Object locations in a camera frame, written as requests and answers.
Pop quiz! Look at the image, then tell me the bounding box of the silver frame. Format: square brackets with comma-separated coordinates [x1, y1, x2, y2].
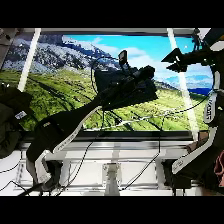
[13, 132, 208, 197]

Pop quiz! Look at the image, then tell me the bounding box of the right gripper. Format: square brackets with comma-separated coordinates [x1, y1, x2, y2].
[161, 47, 209, 74]

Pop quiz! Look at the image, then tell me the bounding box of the black garment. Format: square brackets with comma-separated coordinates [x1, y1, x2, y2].
[94, 65, 160, 112]

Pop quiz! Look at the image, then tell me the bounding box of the heap of clothes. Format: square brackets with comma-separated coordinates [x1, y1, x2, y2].
[0, 84, 35, 160]

